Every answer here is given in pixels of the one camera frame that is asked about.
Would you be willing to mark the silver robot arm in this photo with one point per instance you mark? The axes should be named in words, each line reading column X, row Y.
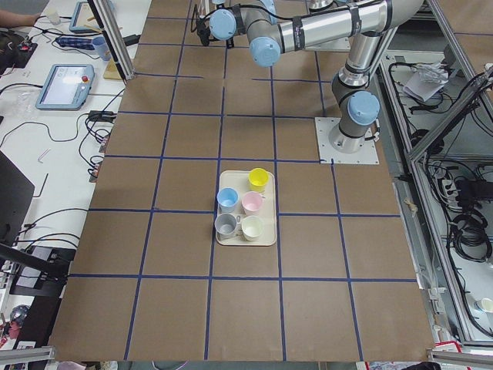
column 270, row 36

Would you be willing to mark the yellow plastic cup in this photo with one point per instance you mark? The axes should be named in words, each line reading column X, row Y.
column 258, row 179

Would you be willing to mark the pink plastic cup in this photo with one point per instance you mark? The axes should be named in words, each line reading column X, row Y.
column 252, row 203

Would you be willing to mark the blue plastic cup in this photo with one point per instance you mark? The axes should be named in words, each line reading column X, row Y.
column 227, row 199

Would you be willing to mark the cream plastic cup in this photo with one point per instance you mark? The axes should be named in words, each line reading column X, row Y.
column 252, row 227

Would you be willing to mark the grey plastic cup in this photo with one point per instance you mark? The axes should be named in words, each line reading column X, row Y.
column 225, row 225

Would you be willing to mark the blue cup on desk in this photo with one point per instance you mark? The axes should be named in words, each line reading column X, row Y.
column 101, row 47

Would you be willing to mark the beige plastic tray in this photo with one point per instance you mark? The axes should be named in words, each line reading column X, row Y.
column 238, row 180

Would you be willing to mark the wooden mug tree stand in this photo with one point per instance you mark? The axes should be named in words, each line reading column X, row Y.
column 120, row 66

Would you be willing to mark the black power adapter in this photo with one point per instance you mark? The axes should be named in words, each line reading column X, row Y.
column 131, row 39

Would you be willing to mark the near blue teach pendant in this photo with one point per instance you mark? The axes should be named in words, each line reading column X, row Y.
column 66, row 87

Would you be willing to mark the blue teach pendant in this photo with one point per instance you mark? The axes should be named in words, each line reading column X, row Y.
column 83, row 20
column 66, row 87

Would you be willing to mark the blue plaid pencil case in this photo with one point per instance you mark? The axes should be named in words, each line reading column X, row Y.
column 74, row 43

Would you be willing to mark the far blue teach pendant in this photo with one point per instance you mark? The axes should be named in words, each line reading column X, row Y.
column 83, row 20

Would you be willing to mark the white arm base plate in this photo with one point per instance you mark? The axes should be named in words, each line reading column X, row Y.
column 334, row 147

